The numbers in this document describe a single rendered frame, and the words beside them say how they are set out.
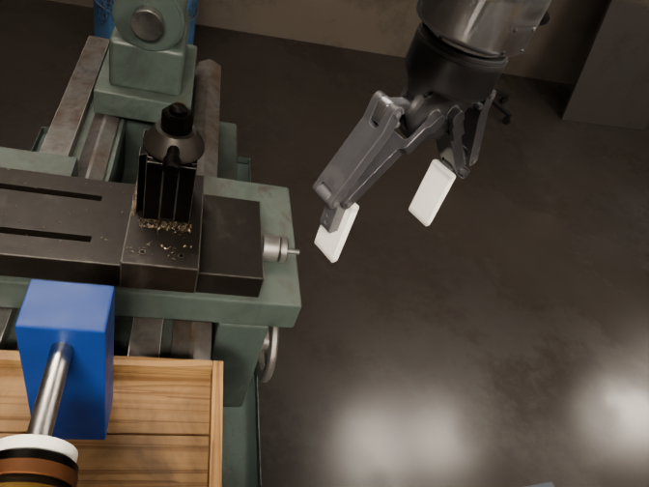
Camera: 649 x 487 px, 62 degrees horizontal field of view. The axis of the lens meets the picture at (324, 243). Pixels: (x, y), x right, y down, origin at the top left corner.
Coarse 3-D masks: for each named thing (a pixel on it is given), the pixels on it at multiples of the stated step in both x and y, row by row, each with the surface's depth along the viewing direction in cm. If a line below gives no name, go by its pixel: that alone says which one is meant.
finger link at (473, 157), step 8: (488, 104) 49; (472, 112) 50; (480, 112) 49; (464, 120) 52; (472, 120) 51; (480, 120) 50; (464, 128) 53; (472, 128) 52; (480, 128) 52; (464, 136) 54; (472, 136) 52; (480, 136) 53; (464, 144) 54; (472, 144) 53; (480, 144) 54; (472, 152) 54; (472, 160) 55
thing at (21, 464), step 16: (16, 448) 42; (32, 448) 42; (0, 464) 41; (16, 464) 41; (32, 464) 41; (48, 464) 42; (64, 464) 43; (0, 480) 40; (16, 480) 41; (32, 480) 41; (48, 480) 42; (64, 480) 43
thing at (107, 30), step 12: (96, 0) 280; (108, 0) 273; (192, 0) 287; (96, 12) 284; (108, 12) 276; (192, 12) 292; (96, 24) 289; (108, 24) 281; (192, 24) 299; (96, 36) 294; (108, 36) 285; (192, 36) 305
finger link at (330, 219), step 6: (318, 186) 45; (324, 186) 45; (318, 192) 45; (324, 192) 44; (330, 192) 44; (324, 198) 44; (324, 210) 48; (330, 210) 47; (336, 210) 46; (342, 210) 47; (324, 216) 48; (330, 216) 47; (336, 216) 47; (342, 216) 48; (324, 222) 48; (330, 222) 48; (336, 222) 48; (324, 228) 49; (330, 228) 48; (336, 228) 49
